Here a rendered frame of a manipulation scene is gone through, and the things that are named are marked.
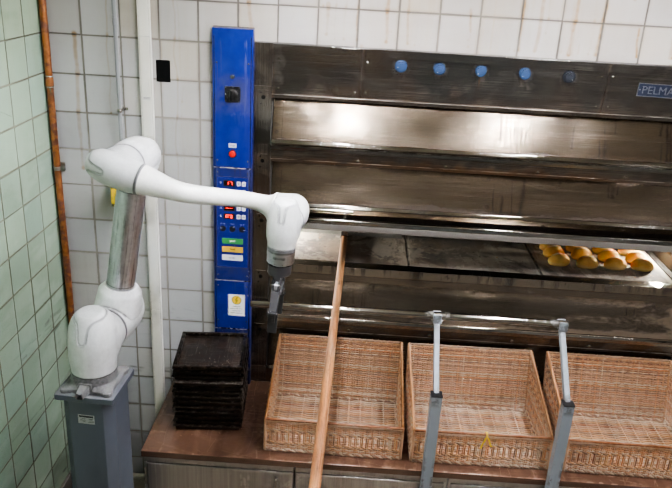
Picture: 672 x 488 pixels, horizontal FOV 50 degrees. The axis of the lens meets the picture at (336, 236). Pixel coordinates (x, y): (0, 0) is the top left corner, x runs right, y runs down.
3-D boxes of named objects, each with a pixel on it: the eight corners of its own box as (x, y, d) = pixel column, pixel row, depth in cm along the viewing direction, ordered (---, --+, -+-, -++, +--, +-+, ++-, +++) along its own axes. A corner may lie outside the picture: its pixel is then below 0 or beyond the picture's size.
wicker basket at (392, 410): (276, 384, 331) (277, 331, 321) (399, 393, 330) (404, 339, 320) (261, 451, 286) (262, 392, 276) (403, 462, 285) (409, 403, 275)
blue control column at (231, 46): (267, 305, 532) (274, -1, 454) (289, 306, 531) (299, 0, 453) (216, 483, 352) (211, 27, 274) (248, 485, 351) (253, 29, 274)
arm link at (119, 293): (82, 341, 259) (108, 314, 280) (124, 353, 258) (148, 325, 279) (102, 138, 230) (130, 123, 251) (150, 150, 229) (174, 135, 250)
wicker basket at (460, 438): (400, 393, 329) (406, 340, 319) (524, 401, 329) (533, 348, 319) (407, 463, 284) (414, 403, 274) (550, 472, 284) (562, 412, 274)
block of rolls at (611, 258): (522, 221, 379) (523, 211, 377) (613, 227, 378) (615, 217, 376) (549, 267, 322) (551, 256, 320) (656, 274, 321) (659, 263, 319)
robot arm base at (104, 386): (52, 399, 240) (51, 385, 238) (81, 364, 261) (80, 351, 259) (105, 405, 239) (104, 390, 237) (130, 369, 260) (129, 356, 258)
